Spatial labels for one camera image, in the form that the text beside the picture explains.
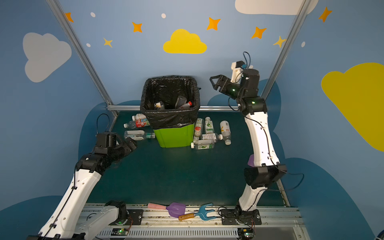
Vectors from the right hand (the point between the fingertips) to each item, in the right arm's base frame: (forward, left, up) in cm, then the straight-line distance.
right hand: (215, 78), depth 68 cm
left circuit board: (-57, +43, -49) cm, 87 cm away
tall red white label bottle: (+3, +7, -44) cm, 45 cm away
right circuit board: (-54, -18, -50) cm, 76 cm away
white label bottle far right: (+4, -13, -45) cm, 46 cm away
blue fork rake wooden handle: (-47, +3, -48) cm, 67 cm away
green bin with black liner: (+13, +26, -29) cm, 41 cm away
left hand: (-22, +41, -26) cm, 53 cm away
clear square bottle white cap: (-7, +3, -45) cm, 46 cm away
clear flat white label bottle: (-3, +49, -44) cm, 66 cm away
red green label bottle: (+9, +52, -45) cm, 69 cm away
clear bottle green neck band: (+13, +19, -25) cm, 34 cm away
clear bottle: (+5, +31, -23) cm, 39 cm away
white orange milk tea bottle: (+15, +54, -44) cm, 71 cm away
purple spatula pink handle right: (-15, -28, -49) cm, 59 cm away
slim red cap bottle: (+9, +15, -26) cm, 32 cm away
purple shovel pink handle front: (-46, +17, -48) cm, 69 cm away
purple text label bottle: (+1, -3, -46) cm, 46 cm away
